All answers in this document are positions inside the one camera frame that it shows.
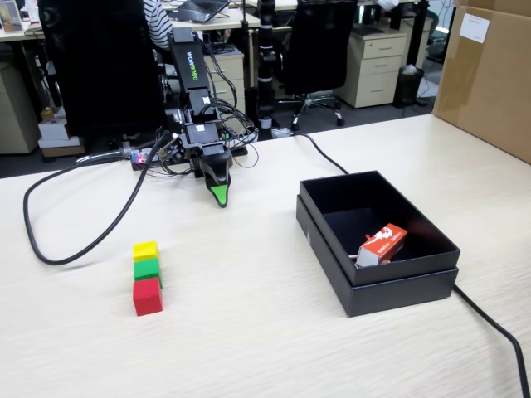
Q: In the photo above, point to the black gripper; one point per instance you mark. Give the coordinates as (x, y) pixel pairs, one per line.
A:
(201, 134)

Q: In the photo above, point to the yellow wooden cube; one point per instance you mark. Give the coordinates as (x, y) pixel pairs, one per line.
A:
(145, 250)

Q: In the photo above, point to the green wooden cube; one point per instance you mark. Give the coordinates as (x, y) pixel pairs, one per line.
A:
(146, 268)

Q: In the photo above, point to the red wooden cube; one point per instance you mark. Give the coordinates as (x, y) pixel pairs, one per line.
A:
(147, 297)

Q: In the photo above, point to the black inner box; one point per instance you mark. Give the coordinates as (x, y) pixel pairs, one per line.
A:
(406, 267)

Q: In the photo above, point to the black open box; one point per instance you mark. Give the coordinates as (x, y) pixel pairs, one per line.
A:
(398, 296)

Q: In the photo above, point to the large cardboard box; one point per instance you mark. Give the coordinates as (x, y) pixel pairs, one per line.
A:
(489, 91)

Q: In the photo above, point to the robot control board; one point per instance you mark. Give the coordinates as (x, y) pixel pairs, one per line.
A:
(139, 159)

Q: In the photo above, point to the thick black pole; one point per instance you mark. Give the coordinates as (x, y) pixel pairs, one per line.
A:
(265, 62)

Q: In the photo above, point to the thin black stand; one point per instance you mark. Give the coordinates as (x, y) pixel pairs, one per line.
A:
(245, 41)

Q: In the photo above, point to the red tipped matchstick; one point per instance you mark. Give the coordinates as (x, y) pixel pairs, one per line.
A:
(368, 237)

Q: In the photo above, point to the black swivel office chair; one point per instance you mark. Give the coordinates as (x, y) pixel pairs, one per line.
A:
(315, 49)

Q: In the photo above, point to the beige office desk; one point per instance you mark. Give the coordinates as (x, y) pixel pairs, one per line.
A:
(236, 18)

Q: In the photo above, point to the wide black office chair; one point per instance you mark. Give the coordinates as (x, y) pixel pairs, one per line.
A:
(103, 62)

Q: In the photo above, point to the person in striped shirt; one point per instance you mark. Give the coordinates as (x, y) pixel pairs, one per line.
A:
(155, 25)

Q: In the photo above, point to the white carton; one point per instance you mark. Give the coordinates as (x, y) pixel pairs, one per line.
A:
(54, 129)

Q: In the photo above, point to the black laptop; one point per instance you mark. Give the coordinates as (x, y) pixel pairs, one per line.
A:
(199, 10)

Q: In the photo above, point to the orange matchbox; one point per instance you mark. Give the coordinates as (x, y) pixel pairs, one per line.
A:
(379, 248)

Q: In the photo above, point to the beige three drawer cabinet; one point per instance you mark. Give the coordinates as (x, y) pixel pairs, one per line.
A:
(373, 62)

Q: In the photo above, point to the tall beige cabinet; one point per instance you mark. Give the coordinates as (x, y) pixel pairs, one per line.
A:
(16, 120)

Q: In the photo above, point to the black trash bin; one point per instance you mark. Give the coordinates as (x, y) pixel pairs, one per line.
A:
(408, 89)

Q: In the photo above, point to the framed picture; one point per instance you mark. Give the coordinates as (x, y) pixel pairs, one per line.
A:
(10, 16)

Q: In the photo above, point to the white shipping label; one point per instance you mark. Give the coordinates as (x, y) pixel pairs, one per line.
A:
(474, 27)

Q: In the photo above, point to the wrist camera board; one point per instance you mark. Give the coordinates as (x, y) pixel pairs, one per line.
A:
(168, 147)

